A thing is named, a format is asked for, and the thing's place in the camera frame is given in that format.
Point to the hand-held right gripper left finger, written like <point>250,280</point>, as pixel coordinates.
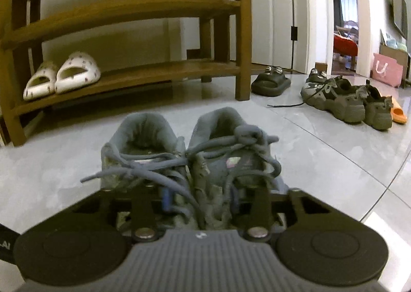
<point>166,200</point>

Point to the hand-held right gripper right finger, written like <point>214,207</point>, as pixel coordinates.
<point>236,200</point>

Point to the grey sneaker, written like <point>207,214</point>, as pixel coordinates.
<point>141,138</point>
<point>224,150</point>

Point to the black slipper with charms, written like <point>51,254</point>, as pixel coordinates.
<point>271,83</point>
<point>316,75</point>

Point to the olive chunky sneaker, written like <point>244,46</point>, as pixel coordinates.
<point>379,115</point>
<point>337,102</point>

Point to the white dotted slipper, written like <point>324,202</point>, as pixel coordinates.
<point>40,85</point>
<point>80,73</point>

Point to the black door latch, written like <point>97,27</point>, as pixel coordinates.
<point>293,33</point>

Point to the orange slipper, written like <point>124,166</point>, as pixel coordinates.
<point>399,114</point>

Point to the red cloth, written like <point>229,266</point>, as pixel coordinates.
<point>345,44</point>

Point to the wooden shoe rack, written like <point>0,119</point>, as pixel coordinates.
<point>128,12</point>

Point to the white door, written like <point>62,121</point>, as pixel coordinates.
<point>273,6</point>

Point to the pink bag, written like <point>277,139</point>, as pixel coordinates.
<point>387,70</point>

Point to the cardboard box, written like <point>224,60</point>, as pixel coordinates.
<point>405,61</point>

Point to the grey curtain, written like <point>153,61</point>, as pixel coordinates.
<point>345,3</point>

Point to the wall television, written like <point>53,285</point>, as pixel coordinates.
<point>398,6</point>

